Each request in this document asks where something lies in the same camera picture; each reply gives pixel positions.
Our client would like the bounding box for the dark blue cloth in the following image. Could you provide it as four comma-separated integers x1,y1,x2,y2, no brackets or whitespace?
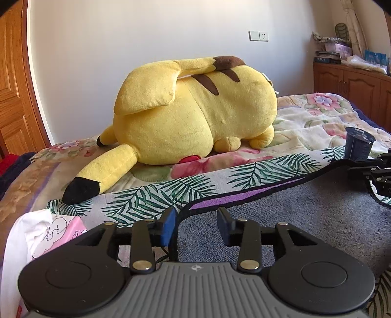
0,152,35,201

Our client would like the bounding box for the pale purple box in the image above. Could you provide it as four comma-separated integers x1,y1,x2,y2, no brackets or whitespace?
325,42,353,57

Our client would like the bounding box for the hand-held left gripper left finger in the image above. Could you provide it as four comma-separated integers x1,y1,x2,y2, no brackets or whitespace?
73,208,178,274

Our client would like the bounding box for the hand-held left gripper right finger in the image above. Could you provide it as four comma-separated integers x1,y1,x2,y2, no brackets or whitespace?
216,207,320,271

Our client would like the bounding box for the white and pink printed cloth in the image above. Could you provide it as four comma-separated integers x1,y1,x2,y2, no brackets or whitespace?
0,209,89,318

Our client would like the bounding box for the wooden cabinet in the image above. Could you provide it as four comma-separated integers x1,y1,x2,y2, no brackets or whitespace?
313,61,391,132

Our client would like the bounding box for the palm leaf printed sheet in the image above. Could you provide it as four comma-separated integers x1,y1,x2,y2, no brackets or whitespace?
46,145,391,318

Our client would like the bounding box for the wooden door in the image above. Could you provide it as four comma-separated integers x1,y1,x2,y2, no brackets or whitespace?
0,0,52,158

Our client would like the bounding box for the grey towel with purple stripe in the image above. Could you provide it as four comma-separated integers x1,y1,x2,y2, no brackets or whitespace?
166,157,391,277

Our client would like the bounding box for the blue printed box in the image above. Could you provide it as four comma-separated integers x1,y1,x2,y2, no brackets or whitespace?
364,49,388,65

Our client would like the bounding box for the clear plastic bag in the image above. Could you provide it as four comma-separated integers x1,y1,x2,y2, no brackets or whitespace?
341,54,388,74

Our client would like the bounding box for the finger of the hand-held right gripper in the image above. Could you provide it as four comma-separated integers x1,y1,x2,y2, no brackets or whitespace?
345,127,391,172
362,167,391,200

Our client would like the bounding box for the large yellow plush toy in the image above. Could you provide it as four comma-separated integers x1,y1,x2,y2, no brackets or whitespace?
62,55,279,205

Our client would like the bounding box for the floral blanket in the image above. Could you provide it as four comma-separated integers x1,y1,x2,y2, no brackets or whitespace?
0,92,391,215

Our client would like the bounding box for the red cloth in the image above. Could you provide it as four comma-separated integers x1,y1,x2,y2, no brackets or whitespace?
0,154,20,176

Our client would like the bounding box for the stack of books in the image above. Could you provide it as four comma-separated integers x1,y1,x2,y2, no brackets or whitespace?
315,50,342,65

